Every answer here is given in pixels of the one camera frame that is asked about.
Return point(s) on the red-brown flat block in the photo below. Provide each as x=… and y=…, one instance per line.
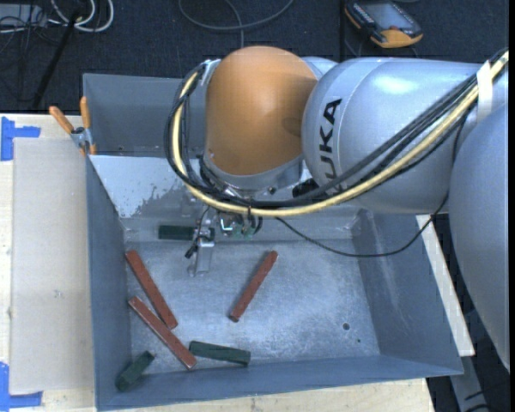
x=163, y=334
x=151, y=289
x=254, y=286

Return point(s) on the dark green flat block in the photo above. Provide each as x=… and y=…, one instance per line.
x=219, y=353
x=133, y=372
x=175, y=232

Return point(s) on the pale flat board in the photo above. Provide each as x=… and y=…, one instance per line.
x=47, y=251

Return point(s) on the grey metal bin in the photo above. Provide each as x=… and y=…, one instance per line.
x=309, y=298

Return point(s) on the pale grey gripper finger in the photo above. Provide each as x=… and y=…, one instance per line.
x=197, y=262
x=208, y=260

